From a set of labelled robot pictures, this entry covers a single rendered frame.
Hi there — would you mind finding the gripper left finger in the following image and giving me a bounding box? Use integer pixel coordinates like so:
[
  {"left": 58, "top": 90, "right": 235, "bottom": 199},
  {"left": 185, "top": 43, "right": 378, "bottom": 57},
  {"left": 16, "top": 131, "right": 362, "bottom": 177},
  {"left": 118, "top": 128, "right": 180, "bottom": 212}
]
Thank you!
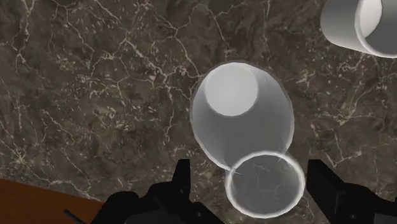
[{"left": 91, "top": 158, "right": 225, "bottom": 224}]

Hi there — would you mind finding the brown wooden cabinet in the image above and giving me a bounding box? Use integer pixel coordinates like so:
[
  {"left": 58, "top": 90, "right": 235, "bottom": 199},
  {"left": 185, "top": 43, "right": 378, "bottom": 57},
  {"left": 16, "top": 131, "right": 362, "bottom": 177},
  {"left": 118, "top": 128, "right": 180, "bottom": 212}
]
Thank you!
[{"left": 0, "top": 178, "right": 105, "bottom": 224}]

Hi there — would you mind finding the white mug with ring handle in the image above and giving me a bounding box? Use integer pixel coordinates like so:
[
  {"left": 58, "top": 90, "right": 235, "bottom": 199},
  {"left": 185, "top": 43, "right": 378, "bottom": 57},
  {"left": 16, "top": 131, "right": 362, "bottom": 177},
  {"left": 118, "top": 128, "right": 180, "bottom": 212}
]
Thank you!
[{"left": 189, "top": 60, "right": 307, "bottom": 220}]

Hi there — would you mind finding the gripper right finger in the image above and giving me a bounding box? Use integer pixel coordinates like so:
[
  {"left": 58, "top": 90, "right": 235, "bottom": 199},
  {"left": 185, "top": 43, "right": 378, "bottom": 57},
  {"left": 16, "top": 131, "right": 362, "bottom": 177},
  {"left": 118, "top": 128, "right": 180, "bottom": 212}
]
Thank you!
[{"left": 307, "top": 158, "right": 397, "bottom": 224}]

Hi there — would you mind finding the white cup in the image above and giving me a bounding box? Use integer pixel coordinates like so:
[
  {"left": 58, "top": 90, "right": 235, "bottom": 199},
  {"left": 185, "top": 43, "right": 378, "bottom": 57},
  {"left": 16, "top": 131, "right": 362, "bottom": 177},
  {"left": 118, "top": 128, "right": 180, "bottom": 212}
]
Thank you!
[{"left": 319, "top": 0, "right": 397, "bottom": 59}]

